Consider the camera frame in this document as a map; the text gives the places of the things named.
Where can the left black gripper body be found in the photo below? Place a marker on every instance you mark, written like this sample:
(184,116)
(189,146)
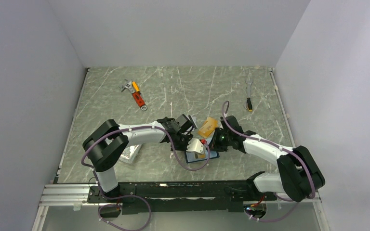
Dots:
(180,143)

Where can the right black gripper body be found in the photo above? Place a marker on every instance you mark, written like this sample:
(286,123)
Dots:
(221,140)

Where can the blue leather card holder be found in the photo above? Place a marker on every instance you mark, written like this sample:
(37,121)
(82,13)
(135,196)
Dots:
(191,157)

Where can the silver card stack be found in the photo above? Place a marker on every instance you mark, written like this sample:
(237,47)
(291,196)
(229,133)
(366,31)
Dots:
(193,121)

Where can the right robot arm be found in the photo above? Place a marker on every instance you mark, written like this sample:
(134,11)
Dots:
(298,174)

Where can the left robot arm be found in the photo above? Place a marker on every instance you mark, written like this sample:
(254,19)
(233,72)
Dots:
(105,146)

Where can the clear plastic screw box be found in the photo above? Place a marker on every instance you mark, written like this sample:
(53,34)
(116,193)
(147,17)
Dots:
(128,155)

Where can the red adjustable wrench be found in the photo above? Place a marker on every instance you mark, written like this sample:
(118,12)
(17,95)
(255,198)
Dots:
(134,90)

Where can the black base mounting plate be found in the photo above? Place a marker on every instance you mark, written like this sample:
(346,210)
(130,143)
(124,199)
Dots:
(237,187)

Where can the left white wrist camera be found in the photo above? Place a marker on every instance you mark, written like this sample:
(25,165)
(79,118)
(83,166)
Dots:
(196,146)

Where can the grey wrench black handle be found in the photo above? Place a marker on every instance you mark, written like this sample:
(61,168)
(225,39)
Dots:
(249,82)

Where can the aluminium frame rail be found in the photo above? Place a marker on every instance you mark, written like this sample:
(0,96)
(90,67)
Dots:
(84,194)

